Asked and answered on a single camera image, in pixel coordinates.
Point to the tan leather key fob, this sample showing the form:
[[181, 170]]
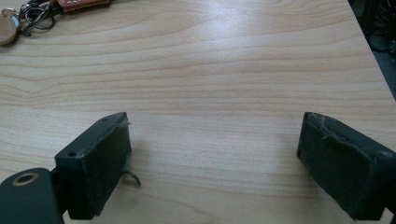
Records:
[[7, 28]]

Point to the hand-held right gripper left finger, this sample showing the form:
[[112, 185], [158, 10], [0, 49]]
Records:
[[93, 174]]

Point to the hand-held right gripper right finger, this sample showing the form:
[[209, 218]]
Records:
[[345, 168]]

